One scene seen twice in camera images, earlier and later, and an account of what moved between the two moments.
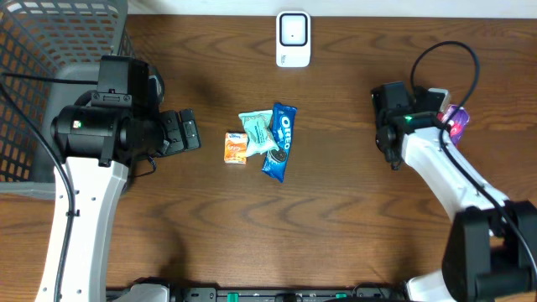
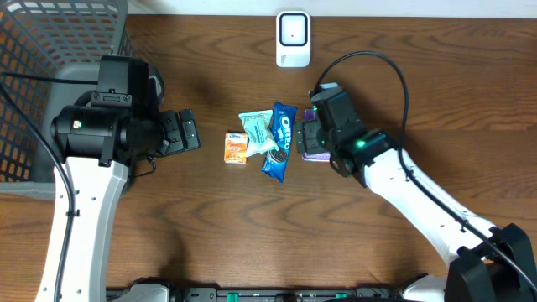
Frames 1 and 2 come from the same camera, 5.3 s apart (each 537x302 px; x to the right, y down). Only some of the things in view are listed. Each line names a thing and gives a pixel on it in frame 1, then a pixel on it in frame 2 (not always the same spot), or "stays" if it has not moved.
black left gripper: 180,131 stays
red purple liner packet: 456,118 → 310,115
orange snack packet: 235,148 stays
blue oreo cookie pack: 282,127 stays
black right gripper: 385,143 → 312,137
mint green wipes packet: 258,127 stays
